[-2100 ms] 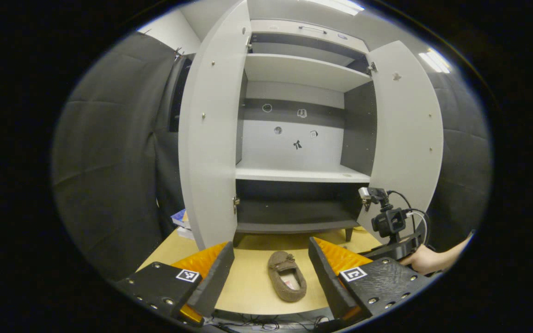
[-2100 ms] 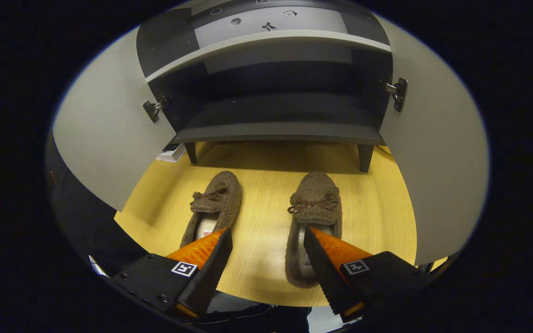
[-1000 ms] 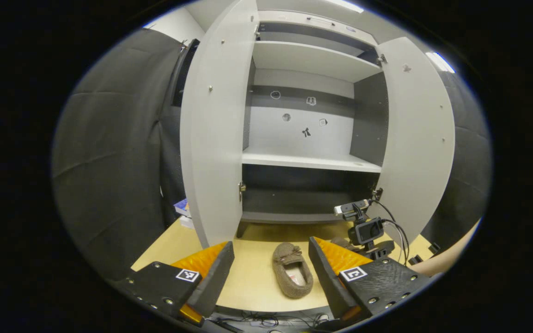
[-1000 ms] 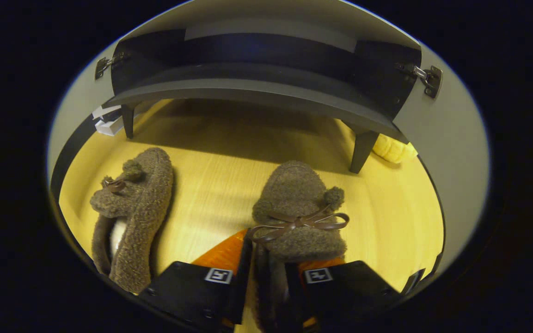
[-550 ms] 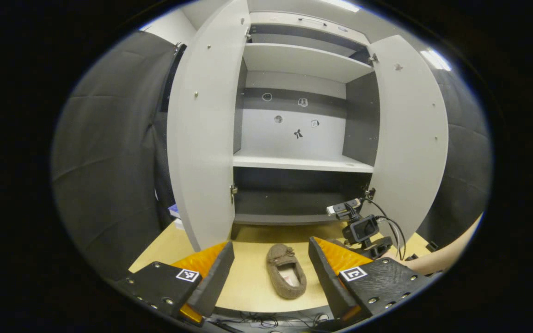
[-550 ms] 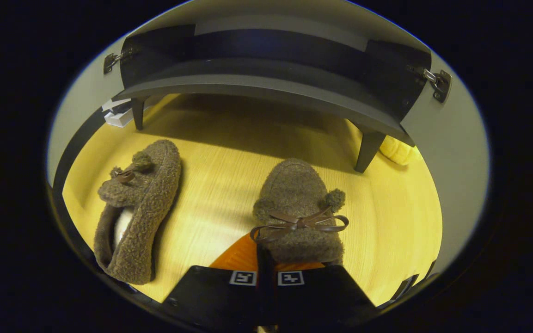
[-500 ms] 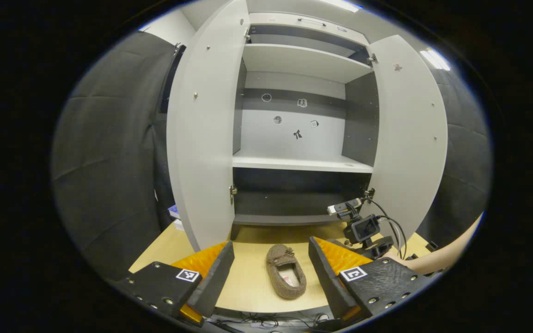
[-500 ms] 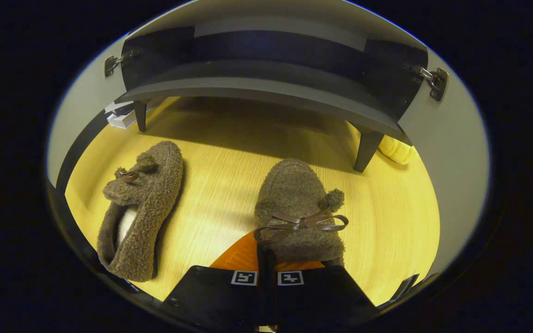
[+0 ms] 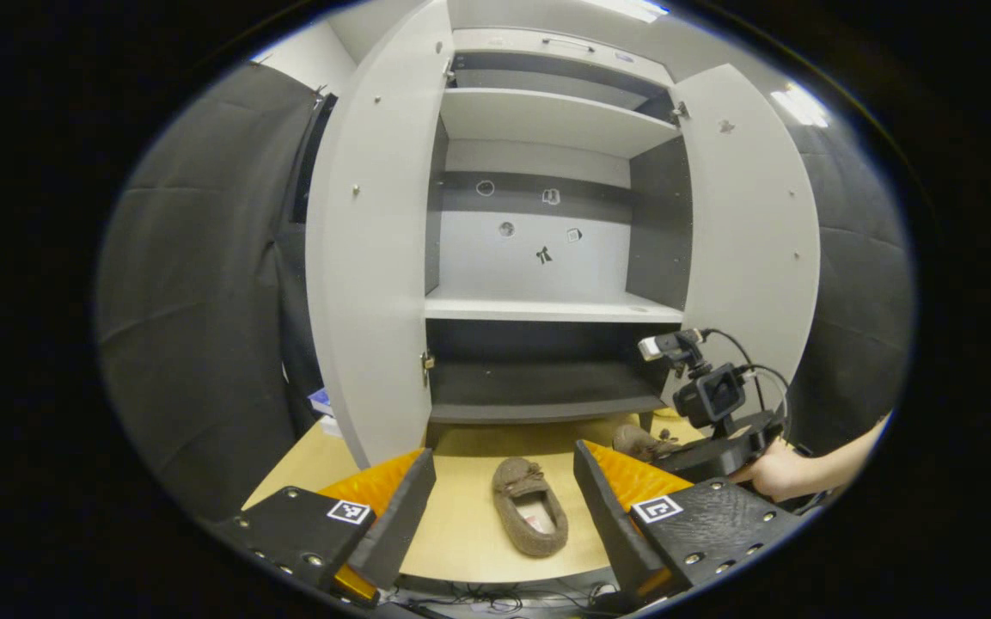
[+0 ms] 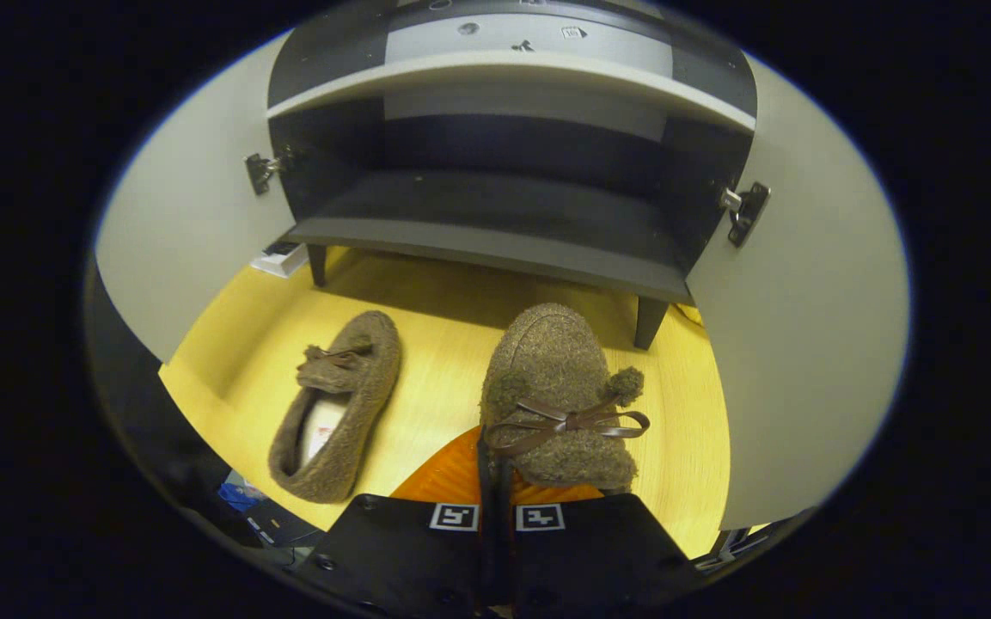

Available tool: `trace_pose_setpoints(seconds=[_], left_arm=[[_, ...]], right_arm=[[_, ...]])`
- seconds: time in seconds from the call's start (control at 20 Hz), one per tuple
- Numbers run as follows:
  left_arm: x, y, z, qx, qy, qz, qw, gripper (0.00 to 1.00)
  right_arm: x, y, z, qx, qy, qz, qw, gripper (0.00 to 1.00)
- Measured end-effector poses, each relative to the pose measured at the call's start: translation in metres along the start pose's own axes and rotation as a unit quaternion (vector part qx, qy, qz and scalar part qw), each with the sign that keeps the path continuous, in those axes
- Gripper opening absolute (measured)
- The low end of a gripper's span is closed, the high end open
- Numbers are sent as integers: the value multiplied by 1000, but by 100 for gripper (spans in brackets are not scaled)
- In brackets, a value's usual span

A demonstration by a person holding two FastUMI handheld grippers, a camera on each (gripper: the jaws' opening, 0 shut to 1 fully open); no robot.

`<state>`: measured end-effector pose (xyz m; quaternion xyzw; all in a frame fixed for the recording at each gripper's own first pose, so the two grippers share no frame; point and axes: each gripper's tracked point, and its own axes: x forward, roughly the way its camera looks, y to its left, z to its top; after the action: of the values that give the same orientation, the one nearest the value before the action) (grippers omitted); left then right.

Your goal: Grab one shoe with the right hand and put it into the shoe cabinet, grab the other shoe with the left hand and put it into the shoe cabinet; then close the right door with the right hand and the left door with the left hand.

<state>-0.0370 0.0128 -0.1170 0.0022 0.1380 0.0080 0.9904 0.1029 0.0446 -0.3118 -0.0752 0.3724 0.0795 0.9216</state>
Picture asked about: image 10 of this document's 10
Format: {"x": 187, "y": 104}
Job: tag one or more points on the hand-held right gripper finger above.
{"x": 506, "y": 550}
{"x": 485, "y": 550}

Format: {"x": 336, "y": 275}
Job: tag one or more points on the brown fuzzy shoe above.
{"x": 551, "y": 370}
{"x": 366, "y": 387}

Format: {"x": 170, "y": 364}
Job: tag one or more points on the grey shoe cabinet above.
{"x": 504, "y": 206}

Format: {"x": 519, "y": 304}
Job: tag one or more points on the grey cabinet door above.
{"x": 194, "y": 232}
{"x": 804, "y": 327}

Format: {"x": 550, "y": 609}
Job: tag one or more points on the metal door hinge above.
{"x": 259, "y": 172}
{"x": 746, "y": 213}

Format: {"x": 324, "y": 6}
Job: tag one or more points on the small white box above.
{"x": 280, "y": 258}

